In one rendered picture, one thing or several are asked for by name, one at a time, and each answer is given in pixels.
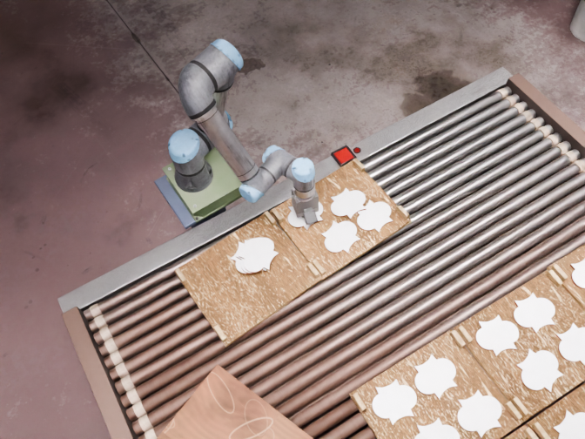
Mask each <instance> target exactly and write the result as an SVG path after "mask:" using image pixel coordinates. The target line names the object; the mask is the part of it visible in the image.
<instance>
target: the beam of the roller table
mask: <svg viewBox="0 0 585 439"><path fill-rule="evenodd" d="M512 76H513V75H512V74H511V73H509V72H508V71H507V70H506V69H505V68H504V67H501V68H500V69H498V70H496V71H493V72H491V73H490V74H488V75H486V76H485V77H483V78H480V79H478V80H476V81H474V82H473V83H471V84H469V85H467V86H465V87H463V88H461V89H459V90H458V91H455V92H453V93H451V94H449V95H447V96H446V97H444V98H442V99H440V100H438V101H436V102H434V103H432V104H430V105H428V106H426V107H425V108H423V109H421V110H419V111H417V112H415V113H413V114H411V115H409V116H407V117H405V118H403V119H402V120H400V121H398V122H396V123H394V124H392V125H390V126H388V127H386V128H384V129H383V130H381V131H379V132H376V133H375V134H373V135H371V136H369V137H367V138H364V139H362V140H361V141H360V142H358V143H356V144H354V145H351V146H349V148H350V149H351V151H352V152H353V148H355V147H359V148H360V149H361V152H360V153H354V152H353V153H354V155H355V156H356V157H357V160H358V161H359V162H360V163H364V162H365V161H367V160H369V159H371V158H373V157H375V156H377V155H379V154H380V153H382V152H384V151H386V150H388V149H390V148H392V147H393V146H395V145H397V144H399V143H401V142H403V141H405V140H407V139H408V138H411V137H412V136H414V135H416V134H418V133H420V132H422V131H424V130H426V129H427V128H429V127H431V126H433V125H435V124H437V123H439V122H441V121H442V120H444V119H446V118H448V117H450V116H452V115H454V114H455V113H457V112H459V111H462V110H463V109H465V108H467V107H469V106H470V105H473V104H475V103H476V102H478V101H480V100H482V99H484V98H486V97H488V96H490V95H491V94H493V93H495V92H496V91H498V90H499V89H501V88H504V87H505V85H506V83H507V81H508V78H510V77H512ZM338 169H340V166H339V165H338V163H337V162H336V161H335V160H334V158H333V157H332V156H331V157H329V158H327V159H324V160H322V161H320V162H319V163H318V164H316V165H314V170H315V176H314V180H315V183H316V182H318V181H320V180H321V179H323V178H324V177H326V176H328V175H329V174H331V173H332V172H335V171H336V170H338ZM291 189H293V181H291V180H290V179H286V180H284V181H282V182H280V183H278V184H277V185H276V186H273V187H271V188H269V190H268V191H267V192H266V193H265V194H264V196H262V197H261V198H260V199H259V200H258V201H257V202H255V203H252V202H249V201H247V200H246V201H244V202H242V203H240V204H238V205H236V206H234V207H233V208H231V209H229V210H227V211H225V212H223V213H221V214H219V215H217V216H215V217H213V218H212V219H209V220H207V221H206V222H204V223H202V224H200V225H198V226H195V227H194V228H192V229H191V230H189V231H187V232H185V233H182V234H180V235H179V236H177V237H175V238H173V239H171V240H169V241H167V242H165V243H164V244H162V245H160V246H158V247H155V248H153V249H152V250H150V251H148V252H147V253H144V254H142V255H140V256H138V257H137V258H135V259H133V260H130V261H128V262H127V263H125V264H123V265H122V266H120V267H117V268H115V269H113V270H111V271H110V272H108V273H106V274H104V275H102V276H100V277H98V278H96V279H95V280H92V281H90V282H88V283H86V284H84V285H83V286H81V287H79V288H77V289H75V290H73V291H71V292H69V293H67V294H65V295H63V296H62V297H60V298H58V299H57V300H58V302H59V305H60V307H61V309H62V311H63V313H64V312H66V311H68V310H70V309H72V308H74V307H78V308H79V309H80V310H81V311H85V310H86V309H88V308H90V307H91V306H93V305H94V304H96V303H97V304H98V303H100V302H101V301H104V300H106V299H108V298H110V297H112V296H113V295H114V294H117V293H119V292H121V291H123V290H125V289H126V288H128V287H130V286H132V285H134V284H136V283H138V282H140V281H141V280H143V279H145V278H147V277H149V276H151V275H153V274H155V273H156V272H158V271H160V270H162V269H164V268H166V267H168V266H170V265H171V264H173V263H175V262H177V261H179V260H182V259H183V258H184V257H186V256H188V255H190V254H192V253H195V252H197V251H198V250H199V249H201V248H203V247H206V246H208V245H210V244H211V243H212V242H214V241H216V240H219V239H221V238H223V237H225V236H226V235H227V234H229V233H232V232H234V231H236V230H238V229H240V228H241V227H242V226H245V225H247V224H248V223H250V222H251V221H253V220H255V219H257V218H258V217H259V216H260V215H262V214H263V213H264V212H266V211H268V212H270V211H271V210H272V209H273V208H275V207H277V206H279V205H281V204H282V203H284V202H285V201H287V200H289V199H290V198H291V197H292V195H291Z"/></svg>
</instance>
